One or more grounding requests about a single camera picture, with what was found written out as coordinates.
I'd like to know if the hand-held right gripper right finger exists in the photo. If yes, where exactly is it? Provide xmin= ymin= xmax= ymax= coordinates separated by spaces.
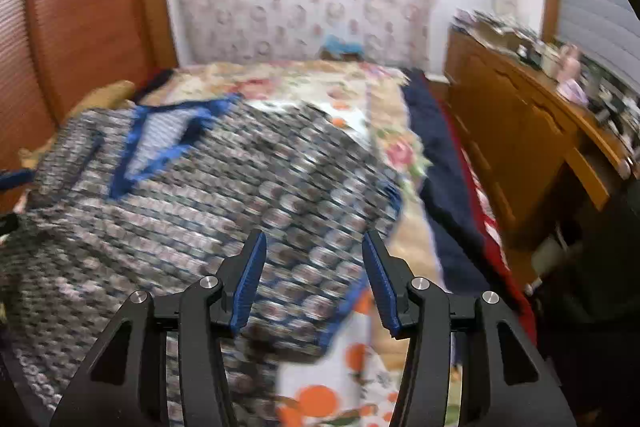
xmin=361 ymin=229 xmax=578 ymax=427

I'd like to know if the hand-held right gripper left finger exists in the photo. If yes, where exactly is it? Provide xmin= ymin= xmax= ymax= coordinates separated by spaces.
xmin=50 ymin=229 xmax=268 ymax=427

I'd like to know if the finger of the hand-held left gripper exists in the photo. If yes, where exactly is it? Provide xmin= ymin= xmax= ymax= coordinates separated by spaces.
xmin=0 ymin=169 xmax=35 ymax=192
xmin=0 ymin=213 xmax=21 ymax=242

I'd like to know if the circle-patterned blue-trimmed garment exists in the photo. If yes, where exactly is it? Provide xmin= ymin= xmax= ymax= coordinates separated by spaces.
xmin=0 ymin=94 xmax=403 ymax=427

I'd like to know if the yellow-green pillow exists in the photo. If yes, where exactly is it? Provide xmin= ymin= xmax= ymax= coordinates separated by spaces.
xmin=20 ymin=79 xmax=137 ymax=168

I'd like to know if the red blanket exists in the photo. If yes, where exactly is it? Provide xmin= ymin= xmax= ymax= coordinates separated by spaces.
xmin=440 ymin=97 xmax=538 ymax=348

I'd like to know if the navy blue blanket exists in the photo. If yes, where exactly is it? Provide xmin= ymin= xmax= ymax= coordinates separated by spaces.
xmin=402 ymin=67 xmax=506 ymax=303

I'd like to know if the dark cloth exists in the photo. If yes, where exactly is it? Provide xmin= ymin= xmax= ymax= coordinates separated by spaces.
xmin=134 ymin=67 xmax=177 ymax=104

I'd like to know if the wooden cabinet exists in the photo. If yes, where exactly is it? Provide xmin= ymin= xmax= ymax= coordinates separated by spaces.
xmin=444 ymin=29 xmax=640 ymax=253

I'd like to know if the dark chair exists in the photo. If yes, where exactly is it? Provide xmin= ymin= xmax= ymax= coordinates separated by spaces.
xmin=530 ymin=177 xmax=640 ymax=427

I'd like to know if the blue bag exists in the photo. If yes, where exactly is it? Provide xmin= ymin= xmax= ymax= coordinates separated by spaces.
xmin=322 ymin=34 xmax=364 ymax=58

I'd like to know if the pile of assorted small items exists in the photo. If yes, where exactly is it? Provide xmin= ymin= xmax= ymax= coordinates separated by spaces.
xmin=451 ymin=8 xmax=640 ymax=145

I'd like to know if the pink jug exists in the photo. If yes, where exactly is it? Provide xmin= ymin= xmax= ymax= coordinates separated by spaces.
xmin=554 ymin=44 xmax=590 ymax=104

